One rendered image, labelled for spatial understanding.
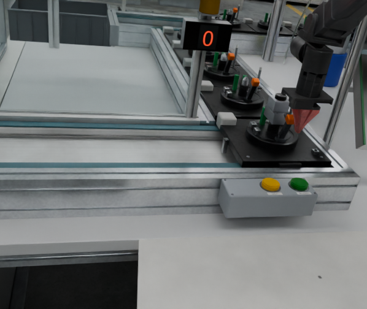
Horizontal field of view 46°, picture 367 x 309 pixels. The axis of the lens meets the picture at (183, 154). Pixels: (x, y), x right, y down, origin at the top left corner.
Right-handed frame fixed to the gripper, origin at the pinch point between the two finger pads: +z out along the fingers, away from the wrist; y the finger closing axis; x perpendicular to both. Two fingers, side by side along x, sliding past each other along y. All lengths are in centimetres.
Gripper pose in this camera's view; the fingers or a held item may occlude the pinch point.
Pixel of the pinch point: (297, 129)
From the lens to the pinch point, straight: 106.2
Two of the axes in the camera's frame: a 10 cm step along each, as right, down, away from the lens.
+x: 2.0, 5.1, -8.4
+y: -9.7, 0.0, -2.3
